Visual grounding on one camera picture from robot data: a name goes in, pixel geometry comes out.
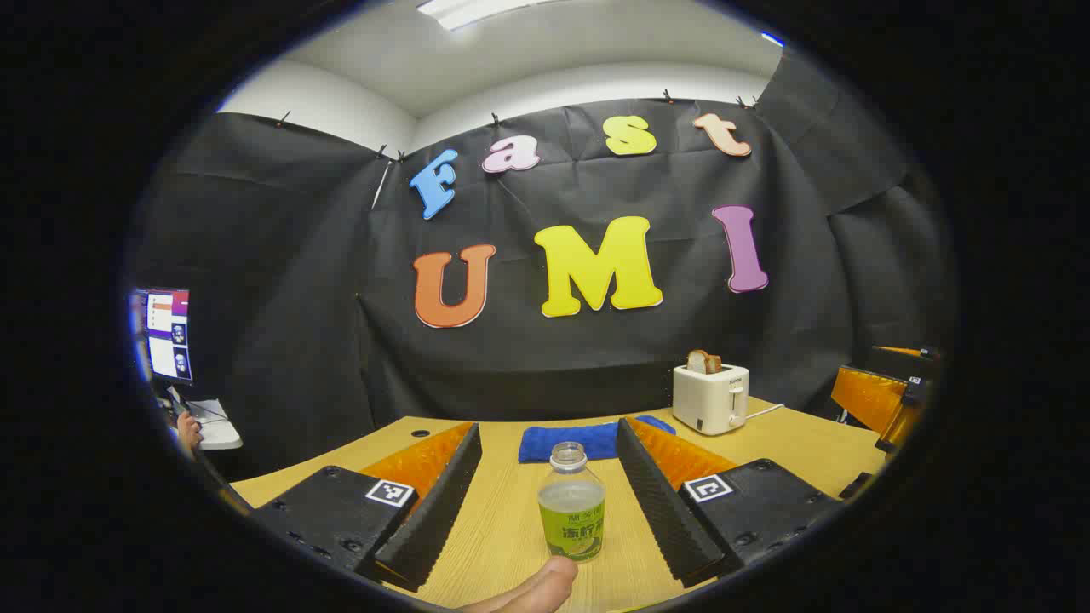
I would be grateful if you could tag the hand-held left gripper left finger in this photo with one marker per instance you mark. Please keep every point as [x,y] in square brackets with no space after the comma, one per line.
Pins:
[438,502]

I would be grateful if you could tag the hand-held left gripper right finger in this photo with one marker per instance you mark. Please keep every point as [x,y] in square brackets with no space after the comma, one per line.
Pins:
[660,502]

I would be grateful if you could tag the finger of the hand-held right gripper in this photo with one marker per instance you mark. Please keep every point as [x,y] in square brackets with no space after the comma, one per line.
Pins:
[869,398]
[907,362]

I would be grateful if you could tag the green label water bottle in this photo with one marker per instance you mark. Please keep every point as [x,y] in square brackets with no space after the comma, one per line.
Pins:
[571,511]

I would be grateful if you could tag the blue towel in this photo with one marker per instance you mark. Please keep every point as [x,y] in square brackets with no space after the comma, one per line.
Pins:
[570,443]

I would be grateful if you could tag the white toaster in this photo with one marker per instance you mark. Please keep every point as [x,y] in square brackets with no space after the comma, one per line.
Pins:
[707,396]

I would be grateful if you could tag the bread slice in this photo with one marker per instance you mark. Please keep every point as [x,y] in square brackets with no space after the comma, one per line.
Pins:
[702,362]

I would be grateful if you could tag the white side table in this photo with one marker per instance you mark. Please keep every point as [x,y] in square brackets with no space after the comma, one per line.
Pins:
[217,430]

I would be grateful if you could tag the black backdrop cloth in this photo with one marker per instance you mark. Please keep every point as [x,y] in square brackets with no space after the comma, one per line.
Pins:
[298,298]

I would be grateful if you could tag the computer monitor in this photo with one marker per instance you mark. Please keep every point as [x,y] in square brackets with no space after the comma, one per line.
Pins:
[166,336]

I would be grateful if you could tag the small ceiling light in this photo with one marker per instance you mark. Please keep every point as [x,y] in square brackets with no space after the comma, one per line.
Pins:
[772,38]

